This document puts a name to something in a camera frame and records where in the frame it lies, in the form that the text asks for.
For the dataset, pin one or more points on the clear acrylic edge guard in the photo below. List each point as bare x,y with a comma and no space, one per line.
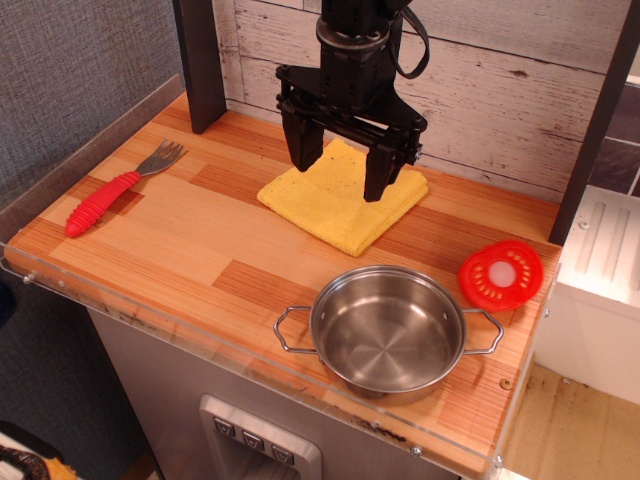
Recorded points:
273,352

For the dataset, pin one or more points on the orange black object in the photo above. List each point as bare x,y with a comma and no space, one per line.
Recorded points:
17,464

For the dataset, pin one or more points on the white ribbed appliance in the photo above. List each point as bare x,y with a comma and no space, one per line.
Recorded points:
590,328

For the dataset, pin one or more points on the silver dispenser button panel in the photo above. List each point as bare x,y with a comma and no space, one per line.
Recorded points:
245,446

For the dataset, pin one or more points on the dark grey post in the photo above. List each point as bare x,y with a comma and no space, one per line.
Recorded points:
612,88
201,63

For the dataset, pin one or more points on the red handled fork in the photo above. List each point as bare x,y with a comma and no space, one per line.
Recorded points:
90,210

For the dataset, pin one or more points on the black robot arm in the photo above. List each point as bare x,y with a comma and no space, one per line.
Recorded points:
360,18

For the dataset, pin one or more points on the stainless steel pan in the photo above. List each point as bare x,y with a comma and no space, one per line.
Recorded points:
388,333

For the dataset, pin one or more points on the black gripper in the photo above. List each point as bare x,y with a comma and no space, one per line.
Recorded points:
352,94

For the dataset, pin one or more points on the yellow folded cloth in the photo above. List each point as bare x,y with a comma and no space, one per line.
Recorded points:
327,200

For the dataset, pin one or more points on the dark grey left post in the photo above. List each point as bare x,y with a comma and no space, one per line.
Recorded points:
201,63

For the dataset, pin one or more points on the dark grey right post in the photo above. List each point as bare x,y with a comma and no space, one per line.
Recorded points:
612,88

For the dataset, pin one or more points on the grey toy kitchen cabinet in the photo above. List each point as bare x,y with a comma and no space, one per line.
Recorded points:
164,384

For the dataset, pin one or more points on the red toy tomato half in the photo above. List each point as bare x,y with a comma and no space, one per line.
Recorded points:
502,276

